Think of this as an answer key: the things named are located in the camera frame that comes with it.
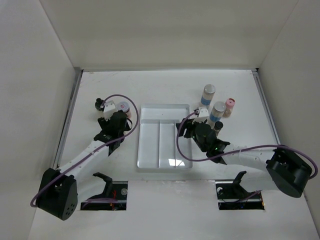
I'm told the black flip-lid small jar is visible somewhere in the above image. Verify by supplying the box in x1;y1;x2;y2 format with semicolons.
213;121;224;133

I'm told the white divided organizer tray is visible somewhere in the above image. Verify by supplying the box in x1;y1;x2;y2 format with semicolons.
137;103;193;173

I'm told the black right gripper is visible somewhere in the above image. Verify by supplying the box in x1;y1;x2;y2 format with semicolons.
176;116;207;153

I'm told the white-cap orange-label spice jar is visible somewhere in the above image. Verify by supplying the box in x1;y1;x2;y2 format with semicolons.
117;101;131;119

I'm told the left aluminium table rail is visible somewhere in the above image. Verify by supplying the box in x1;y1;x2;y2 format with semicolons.
51;67;84;169

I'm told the right aluminium table rail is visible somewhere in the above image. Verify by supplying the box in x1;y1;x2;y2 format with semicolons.
251;68;281;145

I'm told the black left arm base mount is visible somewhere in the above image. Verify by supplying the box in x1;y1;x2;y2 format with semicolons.
92;172;113;200

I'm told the silver-cap blue-label far bottle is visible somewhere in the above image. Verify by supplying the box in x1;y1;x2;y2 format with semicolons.
200;84;216;109

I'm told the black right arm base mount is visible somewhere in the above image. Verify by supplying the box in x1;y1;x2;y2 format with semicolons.
231;171;249;201

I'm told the aluminium table rail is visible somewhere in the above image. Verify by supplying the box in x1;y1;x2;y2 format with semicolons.
51;67;84;169
251;68;281;145

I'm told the silver-cap blue-label near bottle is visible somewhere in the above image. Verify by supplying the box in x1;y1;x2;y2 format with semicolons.
208;101;226;128

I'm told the pink-cap spice bottle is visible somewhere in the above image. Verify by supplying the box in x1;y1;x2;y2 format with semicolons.
223;98;236;118

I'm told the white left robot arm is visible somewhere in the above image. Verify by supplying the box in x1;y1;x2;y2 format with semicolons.
30;110;134;221

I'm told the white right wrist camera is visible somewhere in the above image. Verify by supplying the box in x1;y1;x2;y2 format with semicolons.
193;106;209;123

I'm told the silver-cap blue-label bottle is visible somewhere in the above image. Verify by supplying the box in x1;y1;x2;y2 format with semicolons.
200;84;216;109
208;101;226;128

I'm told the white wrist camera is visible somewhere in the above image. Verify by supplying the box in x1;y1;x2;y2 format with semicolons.
103;100;118;121
193;106;209;123

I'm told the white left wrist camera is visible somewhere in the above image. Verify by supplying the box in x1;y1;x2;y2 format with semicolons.
103;100;118;121

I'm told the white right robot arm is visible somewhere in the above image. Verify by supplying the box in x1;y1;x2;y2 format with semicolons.
176;119;316;198

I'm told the black-cap brown spice bottle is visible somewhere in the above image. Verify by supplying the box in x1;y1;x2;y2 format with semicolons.
94;98;105;112

